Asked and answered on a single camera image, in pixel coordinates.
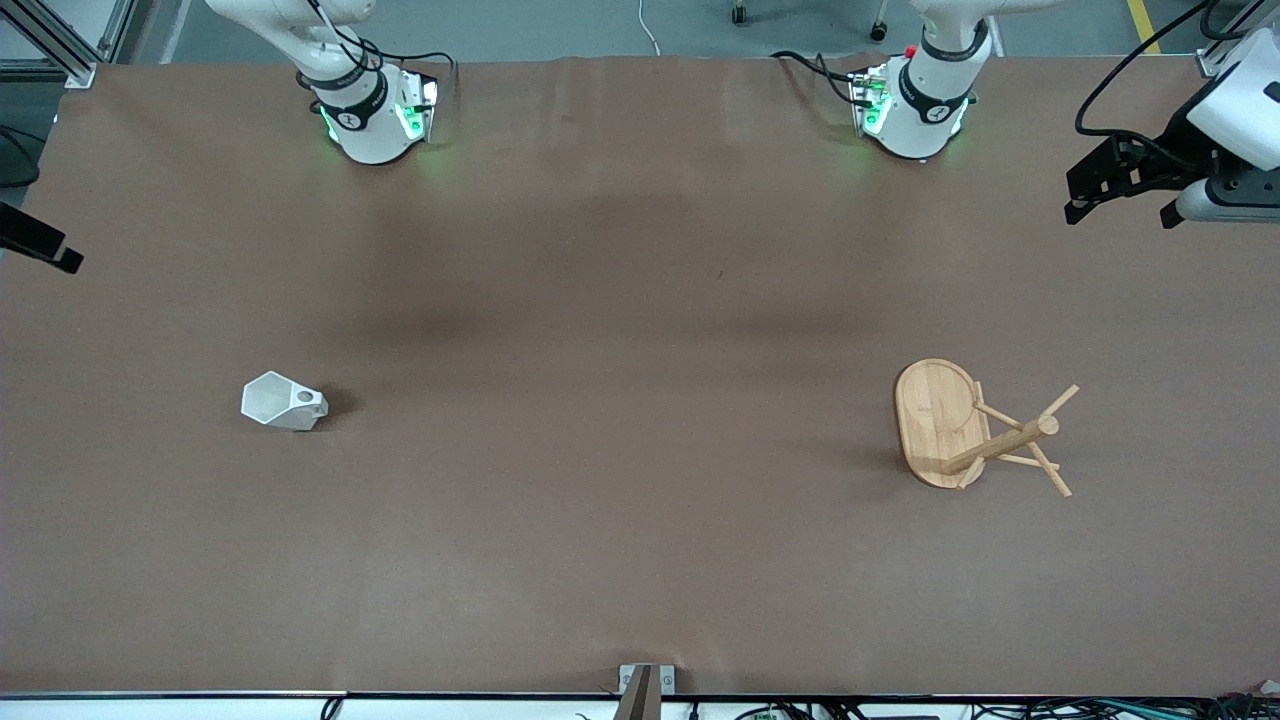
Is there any metal table edge bracket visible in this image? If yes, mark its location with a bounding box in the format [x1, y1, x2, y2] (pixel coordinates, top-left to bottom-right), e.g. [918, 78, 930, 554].
[618, 664, 676, 720]

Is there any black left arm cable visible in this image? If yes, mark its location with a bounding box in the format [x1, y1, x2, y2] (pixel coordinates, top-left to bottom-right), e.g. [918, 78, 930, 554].
[1074, 0, 1217, 151]

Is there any wooden cup rack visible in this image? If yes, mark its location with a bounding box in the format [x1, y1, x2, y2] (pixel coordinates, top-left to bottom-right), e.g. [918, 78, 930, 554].
[893, 358, 1081, 499]

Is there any black base cable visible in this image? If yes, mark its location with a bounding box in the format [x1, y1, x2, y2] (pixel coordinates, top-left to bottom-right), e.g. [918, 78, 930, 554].
[770, 49, 863, 107]
[380, 50, 458, 101]

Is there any aluminium frame profile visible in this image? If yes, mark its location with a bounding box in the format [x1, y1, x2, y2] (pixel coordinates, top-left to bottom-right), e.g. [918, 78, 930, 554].
[0, 0, 151, 89]
[1197, 0, 1280, 77]

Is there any tangled cable bundle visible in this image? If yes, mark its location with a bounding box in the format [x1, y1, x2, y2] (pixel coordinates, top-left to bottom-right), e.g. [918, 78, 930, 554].
[688, 697, 1280, 720]

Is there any white faceted cup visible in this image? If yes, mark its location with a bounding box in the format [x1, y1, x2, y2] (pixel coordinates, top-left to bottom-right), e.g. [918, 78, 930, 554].
[241, 371, 330, 433]

